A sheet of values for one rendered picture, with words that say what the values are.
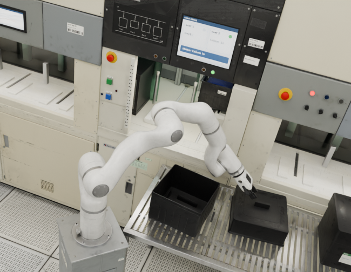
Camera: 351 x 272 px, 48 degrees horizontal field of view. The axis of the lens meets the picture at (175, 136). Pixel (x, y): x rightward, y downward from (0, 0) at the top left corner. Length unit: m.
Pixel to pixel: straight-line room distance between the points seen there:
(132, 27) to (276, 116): 0.89
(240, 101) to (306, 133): 0.75
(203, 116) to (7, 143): 1.74
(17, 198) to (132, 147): 1.78
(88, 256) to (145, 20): 1.19
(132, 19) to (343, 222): 1.45
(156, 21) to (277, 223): 1.20
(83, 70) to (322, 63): 1.30
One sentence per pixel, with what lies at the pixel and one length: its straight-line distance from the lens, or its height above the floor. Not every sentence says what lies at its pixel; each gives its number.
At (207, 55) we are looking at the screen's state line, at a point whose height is 1.51.
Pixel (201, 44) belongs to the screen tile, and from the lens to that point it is 2.06.
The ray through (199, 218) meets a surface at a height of 0.90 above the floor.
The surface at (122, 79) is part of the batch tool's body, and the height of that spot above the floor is 1.24.
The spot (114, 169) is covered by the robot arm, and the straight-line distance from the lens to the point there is 1.68.
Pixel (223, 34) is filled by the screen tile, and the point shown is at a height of 1.64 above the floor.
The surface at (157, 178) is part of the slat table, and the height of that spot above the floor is 0.76.
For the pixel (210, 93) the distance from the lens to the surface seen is 2.73.
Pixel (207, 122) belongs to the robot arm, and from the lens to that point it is 1.74.
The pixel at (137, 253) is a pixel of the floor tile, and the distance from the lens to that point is 2.93.
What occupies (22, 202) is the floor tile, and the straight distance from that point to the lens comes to 3.27.
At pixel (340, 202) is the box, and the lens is 2.20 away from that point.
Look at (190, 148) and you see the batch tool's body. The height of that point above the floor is 0.87.
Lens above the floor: 2.28
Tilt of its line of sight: 34 degrees down
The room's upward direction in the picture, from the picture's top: 11 degrees clockwise
